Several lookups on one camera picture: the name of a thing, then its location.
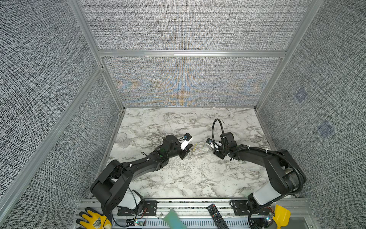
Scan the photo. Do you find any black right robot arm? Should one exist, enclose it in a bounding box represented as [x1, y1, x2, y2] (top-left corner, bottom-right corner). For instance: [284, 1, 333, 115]
[206, 118, 307, 213]

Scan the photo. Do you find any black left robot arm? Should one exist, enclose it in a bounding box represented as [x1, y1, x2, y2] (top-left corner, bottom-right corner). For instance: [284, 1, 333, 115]
[90, 133, 193, 215]

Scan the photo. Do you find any clear plastic cup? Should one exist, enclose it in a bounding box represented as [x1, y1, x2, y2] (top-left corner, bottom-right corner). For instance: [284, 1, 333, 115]
[115, 132, 128, 144]

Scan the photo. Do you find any black remote control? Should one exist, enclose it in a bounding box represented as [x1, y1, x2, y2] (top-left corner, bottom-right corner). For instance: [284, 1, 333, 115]
[207, 204, 229, 229]

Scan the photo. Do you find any yellow black work glove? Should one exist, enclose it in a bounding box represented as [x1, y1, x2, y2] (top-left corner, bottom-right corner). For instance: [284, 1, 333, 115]
[76, 207, 112, 229]

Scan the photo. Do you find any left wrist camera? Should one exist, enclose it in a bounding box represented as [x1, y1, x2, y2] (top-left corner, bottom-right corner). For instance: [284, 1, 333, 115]
[180, 133, 193, 151]

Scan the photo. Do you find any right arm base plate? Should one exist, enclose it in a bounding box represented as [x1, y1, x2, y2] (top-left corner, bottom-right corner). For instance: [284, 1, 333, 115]
[229, 199, 274, 216]

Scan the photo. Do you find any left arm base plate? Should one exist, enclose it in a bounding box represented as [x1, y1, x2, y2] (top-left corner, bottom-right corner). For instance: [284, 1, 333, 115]
[117, 200, 158, 217]

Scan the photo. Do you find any grey cable duct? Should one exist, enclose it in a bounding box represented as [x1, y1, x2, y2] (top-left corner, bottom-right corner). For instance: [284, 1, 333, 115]
[127, 218, 250, 229]

